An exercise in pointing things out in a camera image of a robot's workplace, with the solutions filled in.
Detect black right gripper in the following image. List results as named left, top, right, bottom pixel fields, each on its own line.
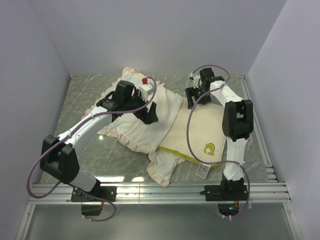
left=184, top=85, right=211, bottom=109

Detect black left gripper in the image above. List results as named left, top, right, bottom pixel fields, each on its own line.
left=123, top=89, right=159, bottom=124

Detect white pillowcase with peach ruffles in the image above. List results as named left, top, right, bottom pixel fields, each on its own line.
left=97, top=81, right=184, bottom=187

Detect cream pillow with yellow edge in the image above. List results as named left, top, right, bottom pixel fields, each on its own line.
left=157, top=99, right=226, bottom=164

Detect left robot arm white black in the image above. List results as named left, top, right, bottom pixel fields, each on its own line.
left=39, top=77, right=159, bottom=201

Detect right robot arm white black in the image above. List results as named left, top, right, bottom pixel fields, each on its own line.
left=185, top=64, right=254, bottom=200

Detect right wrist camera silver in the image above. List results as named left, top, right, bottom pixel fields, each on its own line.
left=189, top=73, right=201, bottom=89

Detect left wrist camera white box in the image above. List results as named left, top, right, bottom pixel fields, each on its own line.
left=139, top=78, right=155, bottom=100

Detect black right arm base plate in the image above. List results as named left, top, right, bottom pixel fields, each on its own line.
left=199, top=185, right=250, bottom=220

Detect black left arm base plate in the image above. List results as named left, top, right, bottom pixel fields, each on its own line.
left=70, top=185, right=117, bottom=222

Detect aluminium mounting rail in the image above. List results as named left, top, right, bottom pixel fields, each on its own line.
left=27, top=182, right=291, bottom=205

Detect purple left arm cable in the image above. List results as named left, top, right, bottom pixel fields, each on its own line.
left=26, top=76, right=158, bottom=222

